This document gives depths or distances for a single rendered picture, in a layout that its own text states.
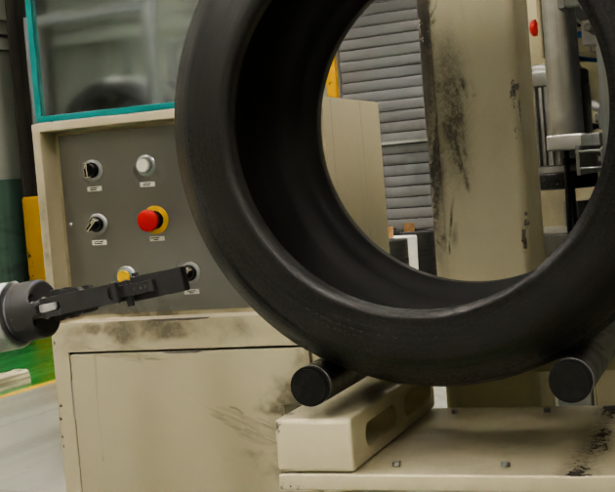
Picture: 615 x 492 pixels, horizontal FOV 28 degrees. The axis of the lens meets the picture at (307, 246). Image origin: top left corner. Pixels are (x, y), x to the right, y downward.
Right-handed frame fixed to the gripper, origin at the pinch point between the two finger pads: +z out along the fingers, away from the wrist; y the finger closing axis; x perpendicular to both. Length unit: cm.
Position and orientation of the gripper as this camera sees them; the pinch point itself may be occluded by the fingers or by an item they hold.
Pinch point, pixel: (159, 283)
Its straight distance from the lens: 149.8
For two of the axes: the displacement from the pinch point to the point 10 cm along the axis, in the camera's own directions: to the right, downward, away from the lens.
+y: 3.4, -0.8, 9.4
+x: 2.1, 9.8, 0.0
